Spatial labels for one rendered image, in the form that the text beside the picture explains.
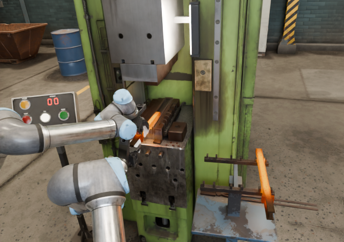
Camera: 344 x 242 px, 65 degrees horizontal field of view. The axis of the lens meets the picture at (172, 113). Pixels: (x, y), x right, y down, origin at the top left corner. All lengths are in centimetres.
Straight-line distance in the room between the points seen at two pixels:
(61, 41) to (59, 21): 345
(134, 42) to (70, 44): 463
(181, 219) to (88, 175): 113
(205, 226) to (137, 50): 93
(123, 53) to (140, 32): 15
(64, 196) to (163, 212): 109
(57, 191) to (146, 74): 78
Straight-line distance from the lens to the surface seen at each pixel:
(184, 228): 192
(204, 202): 153
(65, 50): 601
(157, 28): 133
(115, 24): 141
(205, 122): 160
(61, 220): 257
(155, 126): 155
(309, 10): 727
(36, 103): 169
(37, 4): 980
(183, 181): 162
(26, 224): 267
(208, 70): 145
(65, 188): 83
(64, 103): 164
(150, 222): 205
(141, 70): 141
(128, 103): 119
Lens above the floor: 175
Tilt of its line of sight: 27 degrees down
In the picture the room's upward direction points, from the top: 3 degrees counter-clockwise
